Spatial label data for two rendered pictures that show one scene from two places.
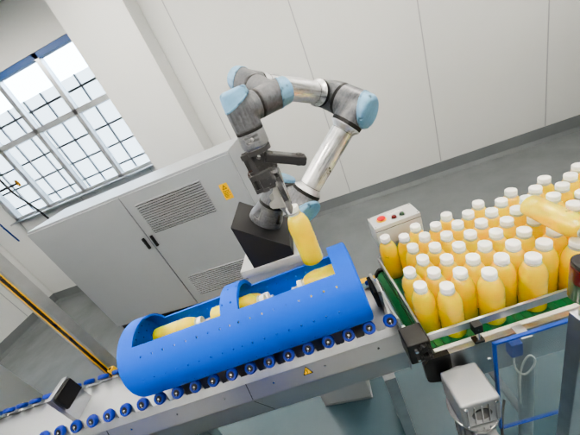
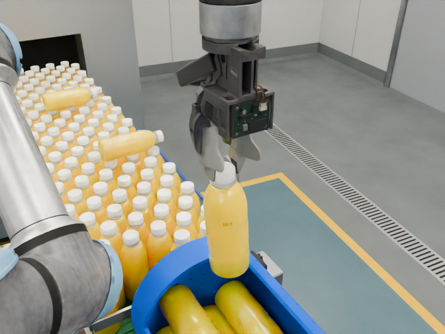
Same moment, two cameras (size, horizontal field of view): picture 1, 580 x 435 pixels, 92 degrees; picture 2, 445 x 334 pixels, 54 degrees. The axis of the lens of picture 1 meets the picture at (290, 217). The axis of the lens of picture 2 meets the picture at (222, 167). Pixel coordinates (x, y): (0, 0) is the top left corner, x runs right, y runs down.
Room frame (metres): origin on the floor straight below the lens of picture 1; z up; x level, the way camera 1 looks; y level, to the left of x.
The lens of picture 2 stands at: (1.11, 0.43, 1.80)
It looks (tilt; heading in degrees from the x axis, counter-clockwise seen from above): 31 degrees down; 233
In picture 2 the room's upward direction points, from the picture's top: straight up
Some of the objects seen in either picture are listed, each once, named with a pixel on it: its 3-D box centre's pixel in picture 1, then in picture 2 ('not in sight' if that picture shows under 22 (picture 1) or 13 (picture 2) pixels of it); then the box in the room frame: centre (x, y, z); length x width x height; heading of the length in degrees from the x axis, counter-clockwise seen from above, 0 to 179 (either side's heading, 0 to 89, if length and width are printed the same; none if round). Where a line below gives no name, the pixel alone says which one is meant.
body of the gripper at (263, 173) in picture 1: (263, 167); (233, 84); (0.77, 0.01, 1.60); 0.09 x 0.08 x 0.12; 83
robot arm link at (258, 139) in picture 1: (254, 140); (232, 18); (0.77, 0.00, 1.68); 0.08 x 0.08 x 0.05
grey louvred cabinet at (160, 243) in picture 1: (174, 244); not in sight; (2.73, 1.22, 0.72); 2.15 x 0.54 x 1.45; 77
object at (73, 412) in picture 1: (72, 398); not in sight; (0.91, 1.15, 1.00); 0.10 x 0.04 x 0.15; 173
